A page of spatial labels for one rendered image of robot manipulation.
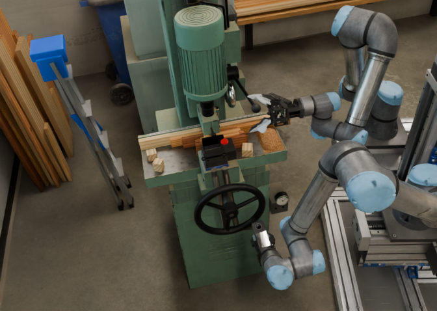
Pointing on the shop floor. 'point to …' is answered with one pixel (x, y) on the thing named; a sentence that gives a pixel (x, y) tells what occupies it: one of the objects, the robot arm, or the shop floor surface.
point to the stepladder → (80, 111)
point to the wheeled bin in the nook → (113, 28)
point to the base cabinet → (218, 241)
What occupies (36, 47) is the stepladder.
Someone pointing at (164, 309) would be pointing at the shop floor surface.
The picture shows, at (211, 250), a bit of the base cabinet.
